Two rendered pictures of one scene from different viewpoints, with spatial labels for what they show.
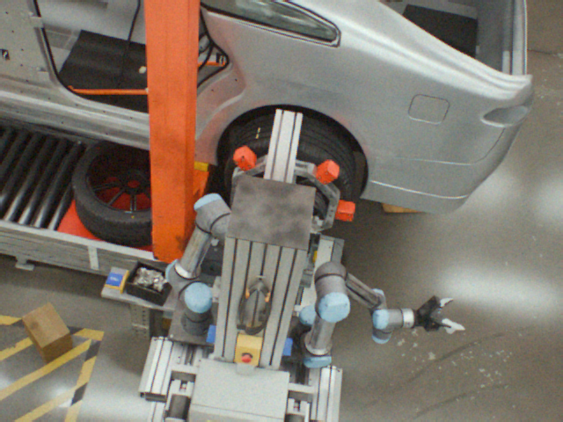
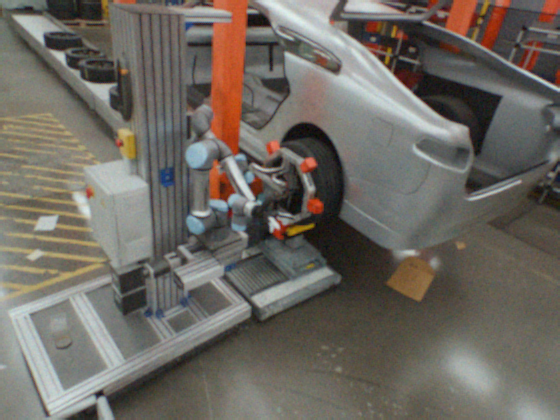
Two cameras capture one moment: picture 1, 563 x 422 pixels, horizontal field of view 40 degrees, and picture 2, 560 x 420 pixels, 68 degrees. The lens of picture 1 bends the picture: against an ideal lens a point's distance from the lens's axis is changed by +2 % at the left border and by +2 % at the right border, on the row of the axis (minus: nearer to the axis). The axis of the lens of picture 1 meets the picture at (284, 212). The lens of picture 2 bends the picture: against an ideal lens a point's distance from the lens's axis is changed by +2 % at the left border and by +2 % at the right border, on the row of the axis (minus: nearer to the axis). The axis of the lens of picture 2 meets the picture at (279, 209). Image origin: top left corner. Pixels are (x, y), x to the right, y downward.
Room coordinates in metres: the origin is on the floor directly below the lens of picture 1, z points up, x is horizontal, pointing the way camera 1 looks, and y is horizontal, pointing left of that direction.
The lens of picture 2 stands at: (0.57, -1.92, 2.30)
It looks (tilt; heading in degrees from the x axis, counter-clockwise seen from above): 32 degrees down; 46
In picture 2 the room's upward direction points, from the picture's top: 8 degrees clockwise
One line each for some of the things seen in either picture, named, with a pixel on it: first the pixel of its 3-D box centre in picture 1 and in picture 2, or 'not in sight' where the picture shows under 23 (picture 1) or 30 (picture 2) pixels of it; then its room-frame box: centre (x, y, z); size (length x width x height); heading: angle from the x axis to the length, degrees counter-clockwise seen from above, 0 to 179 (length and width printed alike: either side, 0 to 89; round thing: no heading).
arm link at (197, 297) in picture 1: (197, 300); not in sight; (1.69, 0.30, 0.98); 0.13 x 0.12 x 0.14; 42
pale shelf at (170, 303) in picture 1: (147, 290); not in sight; (2.02, 0.61, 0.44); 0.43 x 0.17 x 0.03; 88
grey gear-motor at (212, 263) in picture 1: (220, 245); (260, 228); (2.50, 0.33, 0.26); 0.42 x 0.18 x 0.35; 178
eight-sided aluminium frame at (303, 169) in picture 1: (283, 198); (286, 186); (2.45, 0.02, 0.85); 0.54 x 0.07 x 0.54; 88
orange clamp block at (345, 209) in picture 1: (344, 210); (314, 206); (2.45, -0.30, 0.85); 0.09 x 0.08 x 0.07; 88
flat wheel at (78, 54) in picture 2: not in sight; (86, 59); (2.86, 5.80, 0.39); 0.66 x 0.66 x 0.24
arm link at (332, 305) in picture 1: (323, 324); (202, 189); (1.57, -0.24, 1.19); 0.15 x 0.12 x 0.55; 16
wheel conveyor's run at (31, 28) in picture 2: not in sight; (61, 48); (2.91, 7.44, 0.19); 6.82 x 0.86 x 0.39; 88
